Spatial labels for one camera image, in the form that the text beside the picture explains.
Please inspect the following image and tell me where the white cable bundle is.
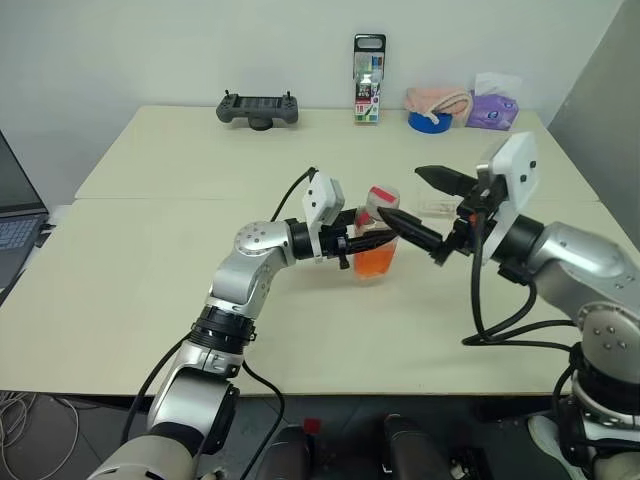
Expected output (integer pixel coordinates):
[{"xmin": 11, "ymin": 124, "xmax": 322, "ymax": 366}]
[{"xmin": 0, "ymin": 391, "xmax": 82, "ymax": 454}]

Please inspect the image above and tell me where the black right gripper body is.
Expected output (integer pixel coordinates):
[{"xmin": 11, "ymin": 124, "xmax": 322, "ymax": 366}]
[{"xmin": 432, "ymin": 179, "xmax": 507, "ymax": 269}]

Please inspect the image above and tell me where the purple tissue pack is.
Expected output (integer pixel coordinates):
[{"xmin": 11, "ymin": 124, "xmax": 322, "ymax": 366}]
[{"xmin": 466, "ymin": 71, "xmax": 522, "ymax": 133}]

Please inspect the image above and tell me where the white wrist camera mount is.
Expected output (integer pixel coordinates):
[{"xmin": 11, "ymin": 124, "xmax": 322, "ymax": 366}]
[
  {"xmin": 476, "ymin": 131, "xmax": 540, "ymax": 261},
  {"xmin": 301, "ymin": 172, "xmax": 347, "ymax": 262}
]

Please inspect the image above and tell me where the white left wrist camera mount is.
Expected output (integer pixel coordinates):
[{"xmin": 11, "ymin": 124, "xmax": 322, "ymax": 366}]
[{"xmin": 301, "ymin": 172, "xmax": 347, "ymax": 262}]

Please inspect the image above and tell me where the dark grey remote controller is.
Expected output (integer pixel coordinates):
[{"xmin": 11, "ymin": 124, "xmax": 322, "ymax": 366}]
[{"xmin": 215, "ymin": 89, "xmax": 302, "ymax": 133}]

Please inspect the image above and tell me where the pink cloth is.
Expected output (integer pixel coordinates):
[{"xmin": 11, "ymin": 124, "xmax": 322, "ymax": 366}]
[{"xmin": 404, "ymin": 86, "xmax": 474, "ymax": 119}]

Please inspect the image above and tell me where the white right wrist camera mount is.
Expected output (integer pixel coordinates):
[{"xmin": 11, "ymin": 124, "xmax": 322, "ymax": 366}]
[{"xmin": 476, "ymin": 131, "xmax": 540, "ymax": 261}]

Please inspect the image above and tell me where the marker pen pack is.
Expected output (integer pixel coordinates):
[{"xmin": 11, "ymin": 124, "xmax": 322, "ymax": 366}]
[{"xmin": 352, "ymin": 33, "xmax": 388, "ymax": 127}]

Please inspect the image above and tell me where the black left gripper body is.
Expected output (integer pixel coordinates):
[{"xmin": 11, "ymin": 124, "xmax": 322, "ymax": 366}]
[{"xmin": 315, "ymin": 209, "xmax": 361, "ymax": 271}]

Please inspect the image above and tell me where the dark rounded shape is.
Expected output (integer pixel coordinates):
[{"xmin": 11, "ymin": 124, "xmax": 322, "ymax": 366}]
[
  {"xmin": 257, "ymin": 423, "xmax": 314, "ymax": 480},
  {"xmin": 382, "ymin": 413, "xmax": 444, "ymax": 480}
]

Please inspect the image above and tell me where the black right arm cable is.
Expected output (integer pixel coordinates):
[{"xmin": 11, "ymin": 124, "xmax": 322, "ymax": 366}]
[{"xmin": 461, "ymin": 197, "xmax": 584, "ymax": 349}]

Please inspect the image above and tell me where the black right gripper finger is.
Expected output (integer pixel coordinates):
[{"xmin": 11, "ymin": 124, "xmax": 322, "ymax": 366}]
[
  {"xmin": 376, "ymin": 207, "xmax": 446, "ymax": 255},
  {"xmin": 414, "ymin": 165, "xmax": 477, "ymax": 199}
]

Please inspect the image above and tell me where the clear cup with orange liquid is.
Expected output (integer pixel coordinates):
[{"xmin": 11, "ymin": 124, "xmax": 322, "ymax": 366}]
[{"xmin": 351, "ymin": 184, "xmax": 403, "ymax": 287}]

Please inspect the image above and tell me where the dark laptop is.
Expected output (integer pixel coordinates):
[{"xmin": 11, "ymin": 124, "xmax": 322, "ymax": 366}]
[{"xmin": 0, "ymin": 129, "xmax": 52, "ymax": 294}]

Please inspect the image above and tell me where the blue tape roll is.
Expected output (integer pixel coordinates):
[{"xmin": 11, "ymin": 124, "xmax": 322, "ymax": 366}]
[{"xmin": 406, "ymin": 110, "xmax": 454, "ymax": 136}]

